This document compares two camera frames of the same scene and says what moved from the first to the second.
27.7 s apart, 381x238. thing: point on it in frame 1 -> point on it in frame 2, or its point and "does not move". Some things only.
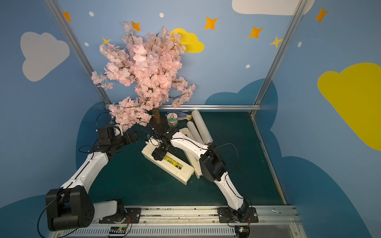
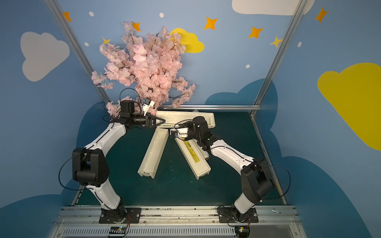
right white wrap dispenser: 194,161 does not move
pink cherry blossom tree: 151,61 does not move
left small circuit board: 120,230 does not move
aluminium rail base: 273,221 does not move
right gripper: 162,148 -> 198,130
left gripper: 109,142 -> 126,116
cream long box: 169,165 -> 172,119
